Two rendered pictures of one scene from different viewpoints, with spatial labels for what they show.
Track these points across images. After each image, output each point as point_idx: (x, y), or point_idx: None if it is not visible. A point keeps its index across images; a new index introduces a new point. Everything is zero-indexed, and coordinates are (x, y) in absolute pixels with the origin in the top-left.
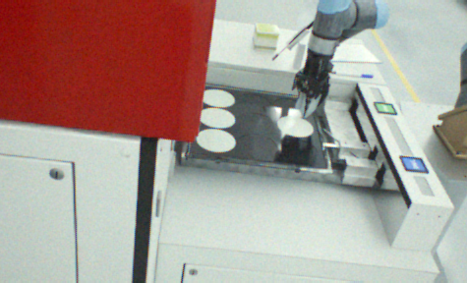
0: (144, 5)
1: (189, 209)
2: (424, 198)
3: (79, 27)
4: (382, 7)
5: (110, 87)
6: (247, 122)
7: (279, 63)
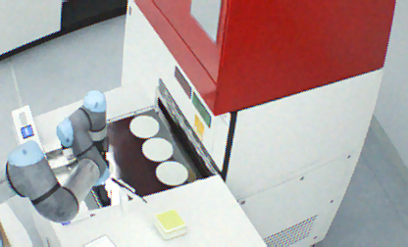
0: None
1: (136, 104)
2: (24, 109)
3: None
4: (61, 122)
5: None
6: (133, 155)
7: (140, 210)
